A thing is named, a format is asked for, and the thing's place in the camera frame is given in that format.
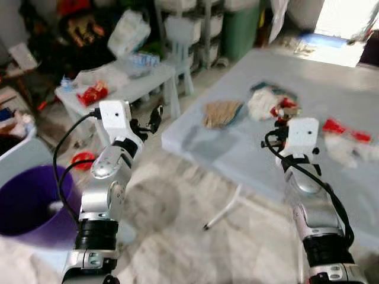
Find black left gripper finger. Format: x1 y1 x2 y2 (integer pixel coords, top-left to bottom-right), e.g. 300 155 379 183
148 105 164 134

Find brown paper trash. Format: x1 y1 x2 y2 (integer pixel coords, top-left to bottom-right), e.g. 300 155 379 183
202 99 244 130

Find green plastic bin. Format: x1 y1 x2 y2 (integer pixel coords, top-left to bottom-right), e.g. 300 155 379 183
221 2 262 61

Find purple rubbish bin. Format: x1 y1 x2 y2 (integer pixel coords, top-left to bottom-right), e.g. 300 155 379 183
0 164 82 250

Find white tissue with red wrapper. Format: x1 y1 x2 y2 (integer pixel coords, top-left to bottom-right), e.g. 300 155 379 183
247 83 301 122

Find small white plastic table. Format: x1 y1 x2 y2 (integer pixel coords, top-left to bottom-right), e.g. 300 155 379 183
54 58 182 130

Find large white folding table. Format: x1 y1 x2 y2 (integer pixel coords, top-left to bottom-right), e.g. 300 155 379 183
160 48 379 251

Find red snack wrapper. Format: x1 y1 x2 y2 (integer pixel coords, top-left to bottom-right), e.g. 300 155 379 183
322 118 372 144

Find red snack packet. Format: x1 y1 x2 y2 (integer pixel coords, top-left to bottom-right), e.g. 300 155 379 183
76 81 111 108

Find pack of water bottles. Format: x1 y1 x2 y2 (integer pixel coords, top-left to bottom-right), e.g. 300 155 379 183
127 51 161 67

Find red round floor object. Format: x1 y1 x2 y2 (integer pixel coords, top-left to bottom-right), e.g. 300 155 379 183
70 151 97 173

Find white plastic chair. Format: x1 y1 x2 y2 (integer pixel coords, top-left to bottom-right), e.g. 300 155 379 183
162 15 197 96

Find large white plastic pack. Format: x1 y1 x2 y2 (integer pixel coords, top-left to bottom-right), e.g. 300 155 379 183
107 8 152 58

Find blue door mat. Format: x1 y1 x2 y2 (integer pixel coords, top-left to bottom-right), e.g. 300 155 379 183
298 33 351 52

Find white storage drawers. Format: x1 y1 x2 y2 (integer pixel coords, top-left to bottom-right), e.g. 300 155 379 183
155 0 226 67

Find pale grey plastic tub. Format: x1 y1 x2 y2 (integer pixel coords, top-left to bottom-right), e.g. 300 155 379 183
0 123 59 191

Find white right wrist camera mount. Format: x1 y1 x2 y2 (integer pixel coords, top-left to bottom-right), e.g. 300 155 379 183
287 117 321 158

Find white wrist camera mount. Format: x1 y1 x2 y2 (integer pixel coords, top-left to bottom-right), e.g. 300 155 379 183
98 99 133 140
287 117 321 158

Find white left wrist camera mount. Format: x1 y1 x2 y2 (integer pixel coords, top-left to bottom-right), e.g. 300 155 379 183
98 99 133 140

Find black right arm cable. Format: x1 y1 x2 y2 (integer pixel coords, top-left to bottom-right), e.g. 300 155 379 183
263 130 355 249

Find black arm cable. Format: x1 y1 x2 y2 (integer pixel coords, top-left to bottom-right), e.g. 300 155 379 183
263 130 355 249
52 109 102 228

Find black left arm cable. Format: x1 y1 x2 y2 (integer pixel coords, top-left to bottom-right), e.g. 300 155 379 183
52 109 102 228

